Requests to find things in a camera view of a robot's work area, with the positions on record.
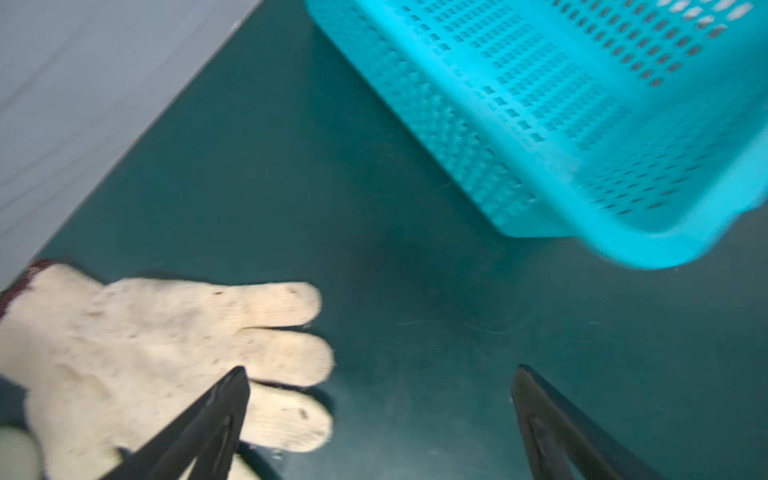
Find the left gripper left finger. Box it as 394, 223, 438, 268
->
104, 366, 250, 480

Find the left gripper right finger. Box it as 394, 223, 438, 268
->
511, 364, 662, 480

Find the beige knit glove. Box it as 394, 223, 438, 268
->
1, 262, 335, 479

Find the cream bottle left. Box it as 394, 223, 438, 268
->
0, 426, 42, 480

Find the green table mat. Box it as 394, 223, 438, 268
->
19, 1, 767, 479

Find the teal plastic basket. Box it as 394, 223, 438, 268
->
306, 0, 767, 269

